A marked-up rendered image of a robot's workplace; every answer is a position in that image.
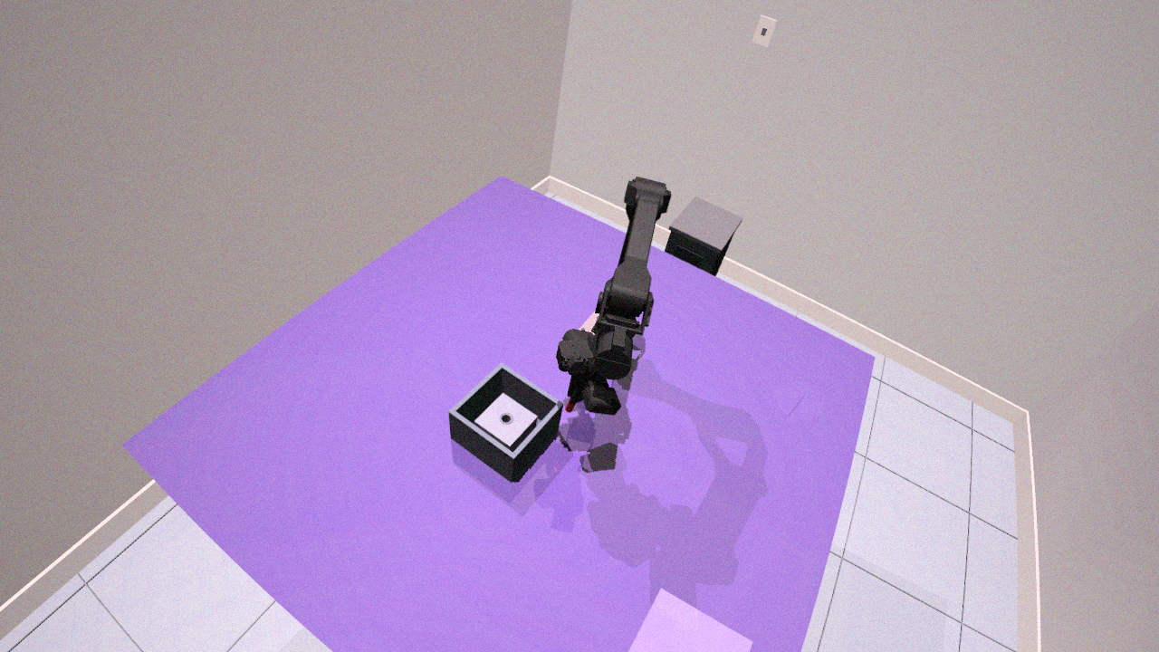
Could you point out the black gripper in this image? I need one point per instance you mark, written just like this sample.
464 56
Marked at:
595 392

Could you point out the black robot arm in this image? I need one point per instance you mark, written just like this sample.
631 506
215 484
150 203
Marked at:
626 295

